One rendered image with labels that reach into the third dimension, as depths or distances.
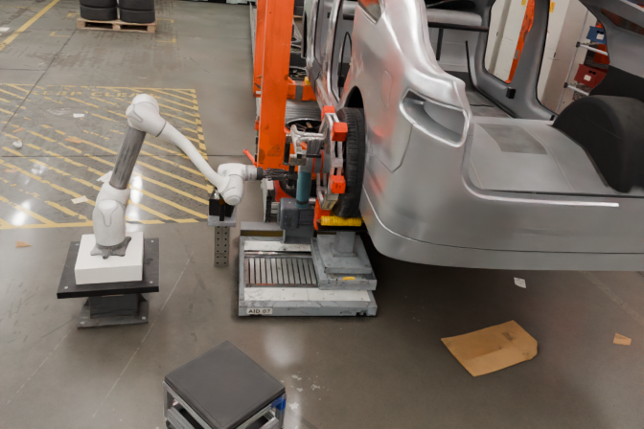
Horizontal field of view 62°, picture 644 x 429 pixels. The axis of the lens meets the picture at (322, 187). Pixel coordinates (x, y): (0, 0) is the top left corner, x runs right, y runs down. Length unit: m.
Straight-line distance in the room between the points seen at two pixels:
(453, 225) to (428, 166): 0.29
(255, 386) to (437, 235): 1.01
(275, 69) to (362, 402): 2.01
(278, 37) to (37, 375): 2.26
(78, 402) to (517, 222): 2.15
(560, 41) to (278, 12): 4.80
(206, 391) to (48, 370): 0.99
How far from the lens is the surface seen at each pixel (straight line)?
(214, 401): 2.38
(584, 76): 7.07
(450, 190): 2.27
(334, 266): 3.39
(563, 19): 7.53
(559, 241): 2.60
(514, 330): 3.60
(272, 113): 3.56
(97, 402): 2.91
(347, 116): 3.08
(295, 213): 3.63
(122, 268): 3.06
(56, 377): 3.08
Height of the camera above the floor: 2.09
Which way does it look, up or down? 25 degrees down
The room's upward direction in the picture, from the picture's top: 7 degrees clockwise
